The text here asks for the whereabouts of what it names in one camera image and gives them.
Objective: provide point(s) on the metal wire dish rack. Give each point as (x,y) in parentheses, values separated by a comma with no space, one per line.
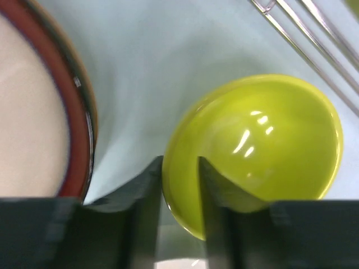
(331,31)

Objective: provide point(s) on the lime green bowl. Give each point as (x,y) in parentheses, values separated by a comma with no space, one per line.
(276,136)

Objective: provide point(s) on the red rimmed beige plate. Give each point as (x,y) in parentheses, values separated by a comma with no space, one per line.
(49,121)

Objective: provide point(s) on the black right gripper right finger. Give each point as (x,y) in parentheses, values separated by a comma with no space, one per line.
(243,231)

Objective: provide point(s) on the white bowl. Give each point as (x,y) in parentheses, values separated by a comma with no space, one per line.
(182,263)

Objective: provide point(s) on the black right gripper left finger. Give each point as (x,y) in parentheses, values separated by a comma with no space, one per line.
(118,230)

